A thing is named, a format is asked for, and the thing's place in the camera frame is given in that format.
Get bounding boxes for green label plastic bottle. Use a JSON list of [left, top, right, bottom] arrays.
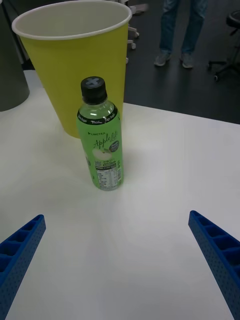
[[76, 76, 125, 192]]

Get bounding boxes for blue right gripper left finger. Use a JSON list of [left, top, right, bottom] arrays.
[[0, 214, 47, 320]]

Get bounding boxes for black office stool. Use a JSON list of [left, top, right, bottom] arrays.
[[208, 9, 240, 82]]

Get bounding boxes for yellow-green plastic bin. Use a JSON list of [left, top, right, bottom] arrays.
[[11, 0, 133, 140]]

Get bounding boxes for grey plastic bin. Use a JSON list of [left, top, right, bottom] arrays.
[[0, 0, 30, 112]]

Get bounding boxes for white chair base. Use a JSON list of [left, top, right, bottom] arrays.
[[126, 0, 149, 65]]

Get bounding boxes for person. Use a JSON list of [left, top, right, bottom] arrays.
[[153, 0, 208, 69]]

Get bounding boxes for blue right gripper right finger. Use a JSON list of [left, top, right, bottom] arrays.
[[188, 210, 240, 320]]

